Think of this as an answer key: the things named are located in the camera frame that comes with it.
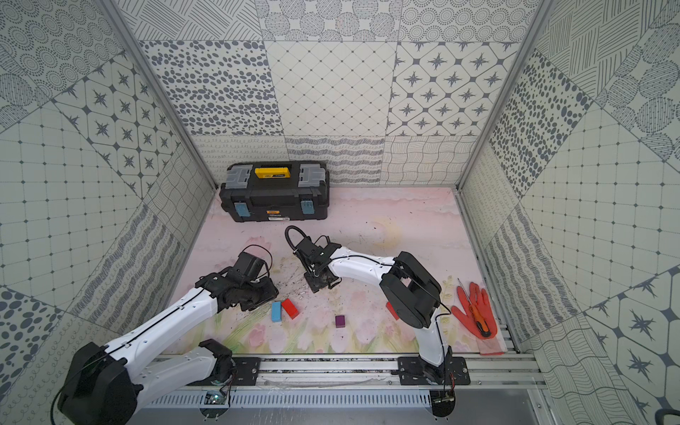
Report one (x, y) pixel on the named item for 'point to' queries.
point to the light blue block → (276, 312)
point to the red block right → (391, 310)
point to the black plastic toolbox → (276, 191)
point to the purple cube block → (339, 321)
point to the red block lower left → (289, 308)
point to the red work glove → (480, 301)
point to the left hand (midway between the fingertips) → (280, 295)
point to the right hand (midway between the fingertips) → (322, 282)
